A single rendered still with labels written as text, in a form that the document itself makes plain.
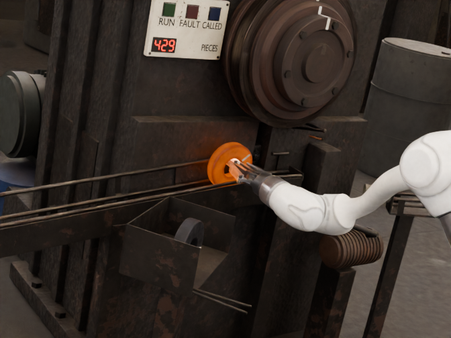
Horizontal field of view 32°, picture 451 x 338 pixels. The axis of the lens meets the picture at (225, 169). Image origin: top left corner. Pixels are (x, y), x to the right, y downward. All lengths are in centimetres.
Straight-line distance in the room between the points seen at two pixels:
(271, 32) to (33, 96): 137
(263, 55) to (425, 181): 82
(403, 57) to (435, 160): 348
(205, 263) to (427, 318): 163
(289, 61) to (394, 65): 288
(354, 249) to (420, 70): 256
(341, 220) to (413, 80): 293
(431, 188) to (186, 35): 98
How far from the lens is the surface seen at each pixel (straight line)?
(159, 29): 229
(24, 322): 290
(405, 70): 512
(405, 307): 358
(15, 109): 341
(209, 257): 214
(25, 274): 307
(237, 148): 242
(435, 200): 171
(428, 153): 167
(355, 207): 223
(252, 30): 231
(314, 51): 235
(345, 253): 268
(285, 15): 234
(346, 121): 282
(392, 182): 200
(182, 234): 194
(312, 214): 214
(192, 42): 236
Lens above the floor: 150
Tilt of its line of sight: 18 degrees down
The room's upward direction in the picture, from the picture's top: 11 degrees clockwise
